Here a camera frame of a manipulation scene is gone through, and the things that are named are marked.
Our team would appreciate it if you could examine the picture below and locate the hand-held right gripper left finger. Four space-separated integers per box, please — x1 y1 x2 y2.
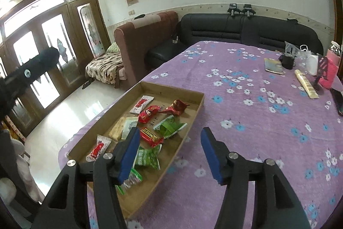
31 127 141 229

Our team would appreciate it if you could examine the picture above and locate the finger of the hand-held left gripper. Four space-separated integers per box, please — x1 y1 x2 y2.
5 47 60 95

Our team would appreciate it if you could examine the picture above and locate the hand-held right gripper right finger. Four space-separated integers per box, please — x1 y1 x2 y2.
201 126 313 229

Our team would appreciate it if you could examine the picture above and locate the clear green candy packet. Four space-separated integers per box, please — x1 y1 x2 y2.
115 168 143 195

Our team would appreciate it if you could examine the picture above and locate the beige snack packet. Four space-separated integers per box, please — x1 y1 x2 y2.
108 116 126 141

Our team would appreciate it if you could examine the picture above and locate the red yellow snack packet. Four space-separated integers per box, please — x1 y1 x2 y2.
139 127 164 148

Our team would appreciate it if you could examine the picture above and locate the white green snack packet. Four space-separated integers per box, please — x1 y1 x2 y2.
121 116 139 140

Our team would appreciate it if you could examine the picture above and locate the white red snack packet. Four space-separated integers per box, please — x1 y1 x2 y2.
130 95 154 115
86 135 112 162

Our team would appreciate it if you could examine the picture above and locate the red printed snack packet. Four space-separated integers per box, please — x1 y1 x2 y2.
138 105 161 124

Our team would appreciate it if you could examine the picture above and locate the green zigzag-edged snack packet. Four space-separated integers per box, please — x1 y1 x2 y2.
153 115 188 140

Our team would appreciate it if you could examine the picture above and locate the shallow cardboard box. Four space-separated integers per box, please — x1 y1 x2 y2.
58 81 205 219

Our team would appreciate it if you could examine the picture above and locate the dark red foil snack packet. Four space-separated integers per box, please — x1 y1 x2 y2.
159 99 190 116

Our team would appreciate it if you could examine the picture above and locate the purple floral tablecloth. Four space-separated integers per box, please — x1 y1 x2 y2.
57 41 343 229

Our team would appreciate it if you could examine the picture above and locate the dark grey chair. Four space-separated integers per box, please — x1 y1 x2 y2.
0 128 41 219

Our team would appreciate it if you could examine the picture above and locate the wooden glass door set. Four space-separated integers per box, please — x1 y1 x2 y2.
0 0 111 138

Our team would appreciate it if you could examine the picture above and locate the brown patterned blanket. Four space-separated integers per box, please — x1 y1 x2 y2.
85 52 125 85

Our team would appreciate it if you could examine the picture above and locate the green patterned cushion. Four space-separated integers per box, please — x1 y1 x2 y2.
107 41 121 54

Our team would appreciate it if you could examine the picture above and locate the white plush toy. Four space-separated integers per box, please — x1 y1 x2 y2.
0 138 45 205

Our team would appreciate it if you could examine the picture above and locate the brown armchair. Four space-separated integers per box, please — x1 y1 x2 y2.
114 11 179 88

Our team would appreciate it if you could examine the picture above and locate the tan book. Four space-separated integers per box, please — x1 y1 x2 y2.
264 58 286 75

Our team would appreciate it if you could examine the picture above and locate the beige wrapped roll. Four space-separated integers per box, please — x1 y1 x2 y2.
294 69 319 99

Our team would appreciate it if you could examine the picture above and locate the black mug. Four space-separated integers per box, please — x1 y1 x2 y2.
281 52 296 70

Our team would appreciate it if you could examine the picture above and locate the black leather sofa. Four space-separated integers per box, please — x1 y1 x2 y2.
146 13 324 70

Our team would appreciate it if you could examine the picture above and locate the clear plastic bag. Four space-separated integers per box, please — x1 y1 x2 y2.
284 41 302 58

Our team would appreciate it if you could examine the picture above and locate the white plastic bag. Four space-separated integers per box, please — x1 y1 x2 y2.
299 44 319 76

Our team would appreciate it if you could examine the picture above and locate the dark phone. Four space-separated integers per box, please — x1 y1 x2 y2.
330 88 343 116

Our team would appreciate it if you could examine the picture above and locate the pink box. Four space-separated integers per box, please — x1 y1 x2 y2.
317 56 338 89

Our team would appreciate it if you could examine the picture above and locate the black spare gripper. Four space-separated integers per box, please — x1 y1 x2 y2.
226 3 240 17
241 4 256 18

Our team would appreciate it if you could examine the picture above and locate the pink bottle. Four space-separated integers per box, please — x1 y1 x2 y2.
326 41 342 63

